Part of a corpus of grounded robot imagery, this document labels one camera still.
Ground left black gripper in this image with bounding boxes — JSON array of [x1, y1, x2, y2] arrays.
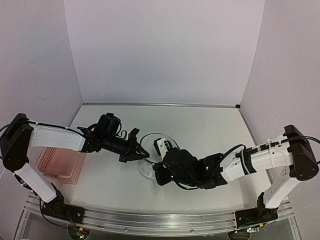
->
[[102, 133, 150, 163]]

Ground white mesh laundry bag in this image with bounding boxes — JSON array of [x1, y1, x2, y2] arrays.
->
[[136, 132, 180, 180]]

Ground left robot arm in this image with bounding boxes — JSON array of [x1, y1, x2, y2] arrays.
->
[[0, 113, 150, 219]]

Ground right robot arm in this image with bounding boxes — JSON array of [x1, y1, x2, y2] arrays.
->
[[152, 125, 320, 222]]

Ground pink perforated plastic basket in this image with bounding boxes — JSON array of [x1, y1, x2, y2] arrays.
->
[[36, 147, 87, 185]]

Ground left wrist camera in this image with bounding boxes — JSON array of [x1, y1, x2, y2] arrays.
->
[[128, 128, 140, 142]]

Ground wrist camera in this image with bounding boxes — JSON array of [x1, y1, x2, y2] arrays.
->
[[153, 137, 173, 158], [128, 128, 140, 142]]

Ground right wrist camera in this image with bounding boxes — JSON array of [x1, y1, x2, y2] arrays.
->
[[153, 137, 173, 158]]

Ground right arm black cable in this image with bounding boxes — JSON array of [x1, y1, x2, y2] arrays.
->
[[174, 136, 320, 192]]

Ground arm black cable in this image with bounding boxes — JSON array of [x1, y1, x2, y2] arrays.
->
[[0, 119, 83, 137], [174, 136, 320, 192]]

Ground aluminium front rail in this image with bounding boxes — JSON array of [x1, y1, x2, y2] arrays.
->
[[23, 202, 293, 232]]

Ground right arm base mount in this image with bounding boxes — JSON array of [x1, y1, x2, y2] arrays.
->
[[235, 192, 278, 229]]

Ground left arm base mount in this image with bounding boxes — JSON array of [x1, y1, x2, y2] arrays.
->
[[40, 189, 85, 224]]

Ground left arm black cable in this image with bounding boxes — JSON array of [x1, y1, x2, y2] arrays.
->
[[0, 119, 83, 137]]

